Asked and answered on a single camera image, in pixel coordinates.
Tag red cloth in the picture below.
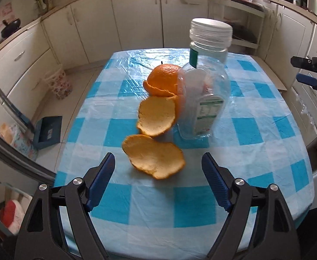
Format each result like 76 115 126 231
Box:
0 199 25 235

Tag floral waste basket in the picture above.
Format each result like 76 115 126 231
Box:
44 69 73 100

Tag white kitchen cabinets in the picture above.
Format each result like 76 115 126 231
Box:
256 0 317 148
0 0 211 130

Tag black wok with lid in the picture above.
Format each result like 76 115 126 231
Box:
0 18 21 38

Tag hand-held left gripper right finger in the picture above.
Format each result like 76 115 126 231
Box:
202 152 302 260

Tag blue checkered tablecloth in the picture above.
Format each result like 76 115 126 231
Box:
54 48 315 259

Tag black pan on shelf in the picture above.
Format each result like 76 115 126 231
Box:
226 22 257 43

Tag chrome broom handle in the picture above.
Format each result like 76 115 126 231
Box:
0 66 36 134

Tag domed orange peel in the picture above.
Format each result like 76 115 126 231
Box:
143 63 184 97

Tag orange peel piece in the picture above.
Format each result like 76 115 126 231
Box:
122 134 186 180
136 95 182 138

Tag blue dustpan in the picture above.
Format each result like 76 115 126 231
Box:
33 116 63 150

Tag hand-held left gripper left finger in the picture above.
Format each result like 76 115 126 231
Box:
14 152 116 260

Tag clear plastic bottle white cap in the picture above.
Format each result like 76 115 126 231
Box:
177 18 233 140

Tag white shelf cart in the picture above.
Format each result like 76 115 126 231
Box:
208 0 266 55

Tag floral cloth bag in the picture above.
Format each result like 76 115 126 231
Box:
0 123 39 161

